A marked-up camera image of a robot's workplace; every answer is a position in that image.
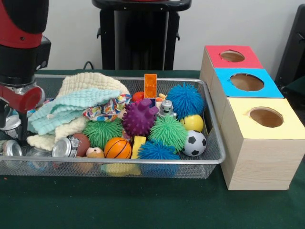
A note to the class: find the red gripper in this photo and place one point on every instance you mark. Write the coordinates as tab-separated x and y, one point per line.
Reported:
31	100

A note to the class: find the mint knitted cloth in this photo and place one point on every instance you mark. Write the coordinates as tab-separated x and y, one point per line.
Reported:
66	102

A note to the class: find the crushed red silver can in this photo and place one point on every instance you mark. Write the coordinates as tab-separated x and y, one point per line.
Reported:
64	148

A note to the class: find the cream knitted cloth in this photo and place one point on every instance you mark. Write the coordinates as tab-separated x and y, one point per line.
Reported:
95	80

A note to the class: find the colourful patterned cloth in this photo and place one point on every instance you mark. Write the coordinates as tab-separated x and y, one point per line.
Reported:
104	111

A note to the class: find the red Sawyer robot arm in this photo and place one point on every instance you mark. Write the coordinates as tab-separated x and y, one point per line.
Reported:
19	31

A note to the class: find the wooden box with three holes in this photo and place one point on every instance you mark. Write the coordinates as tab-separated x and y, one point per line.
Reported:
262	162

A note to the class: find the crushed black silver can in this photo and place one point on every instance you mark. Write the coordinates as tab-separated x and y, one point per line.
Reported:
13	124

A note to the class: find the orange basketball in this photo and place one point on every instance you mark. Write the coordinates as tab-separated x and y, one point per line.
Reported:
118	148

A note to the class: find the purple spiky toy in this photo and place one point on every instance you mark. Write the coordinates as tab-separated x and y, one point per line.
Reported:
139	118

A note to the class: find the green koosh ball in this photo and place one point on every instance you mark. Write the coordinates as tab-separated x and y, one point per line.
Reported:
168	132

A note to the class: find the dark green tablecloth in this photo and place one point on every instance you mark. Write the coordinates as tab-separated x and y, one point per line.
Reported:
143	207

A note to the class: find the large blue koosh ball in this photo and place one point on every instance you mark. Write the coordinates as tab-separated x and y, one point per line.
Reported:
186	100

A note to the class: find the black and white soccer ball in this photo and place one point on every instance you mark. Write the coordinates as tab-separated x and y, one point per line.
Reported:
194	143

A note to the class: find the black upright panel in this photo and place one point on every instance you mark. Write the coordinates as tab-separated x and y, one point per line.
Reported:
293	47

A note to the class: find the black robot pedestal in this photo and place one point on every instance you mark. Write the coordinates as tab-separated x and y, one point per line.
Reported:
140	35

